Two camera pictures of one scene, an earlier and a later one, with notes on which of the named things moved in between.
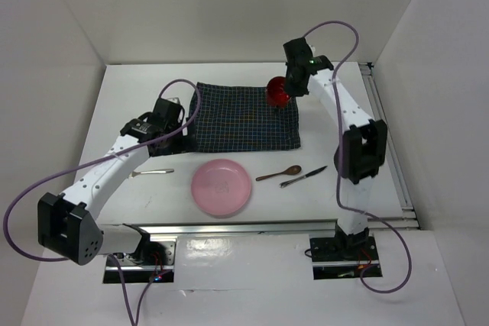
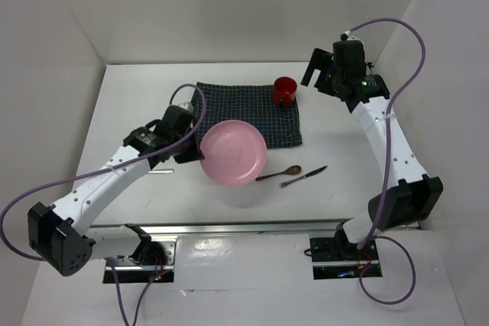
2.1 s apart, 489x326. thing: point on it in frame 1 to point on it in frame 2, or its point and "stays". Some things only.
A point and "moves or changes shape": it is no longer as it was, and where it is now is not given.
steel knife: x=289 y=182 stays
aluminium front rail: x=174 y=230 stays
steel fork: x=150 y=171 stays
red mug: x=275 y=91 moves or changes shape
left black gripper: x=183 y=144 to x=194 y=154
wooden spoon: x=291 y=170 stays
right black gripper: x=290 y=89 to x=322 y=60
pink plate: x=221 y=187 to x=235 y=153
